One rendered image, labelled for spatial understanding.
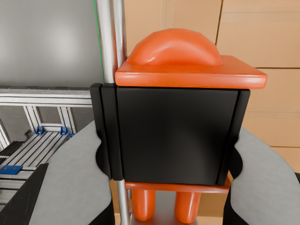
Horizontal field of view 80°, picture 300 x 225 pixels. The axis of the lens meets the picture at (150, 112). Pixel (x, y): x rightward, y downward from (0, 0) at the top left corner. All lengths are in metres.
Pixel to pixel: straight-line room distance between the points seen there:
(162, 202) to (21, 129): 1.57
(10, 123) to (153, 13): 1.36
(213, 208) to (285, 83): 0.66
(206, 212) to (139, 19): 0.66
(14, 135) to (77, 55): 0.81
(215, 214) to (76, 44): 1.30
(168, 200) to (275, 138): 0.93
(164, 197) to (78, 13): 1.32
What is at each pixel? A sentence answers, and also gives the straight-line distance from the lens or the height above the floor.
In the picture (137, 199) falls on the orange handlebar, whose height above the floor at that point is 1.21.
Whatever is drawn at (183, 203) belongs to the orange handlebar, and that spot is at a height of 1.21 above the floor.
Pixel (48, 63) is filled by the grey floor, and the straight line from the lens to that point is 1.58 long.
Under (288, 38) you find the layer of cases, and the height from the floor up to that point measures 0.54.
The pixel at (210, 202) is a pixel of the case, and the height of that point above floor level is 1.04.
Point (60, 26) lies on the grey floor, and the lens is 1.48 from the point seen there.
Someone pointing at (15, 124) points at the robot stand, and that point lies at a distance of 1.71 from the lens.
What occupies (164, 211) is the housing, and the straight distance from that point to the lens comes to 0.20.
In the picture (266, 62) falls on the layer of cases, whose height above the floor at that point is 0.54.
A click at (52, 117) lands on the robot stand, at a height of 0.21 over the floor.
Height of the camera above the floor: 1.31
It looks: 62 degrees down
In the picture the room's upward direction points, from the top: 173 degrees counter-clockwise
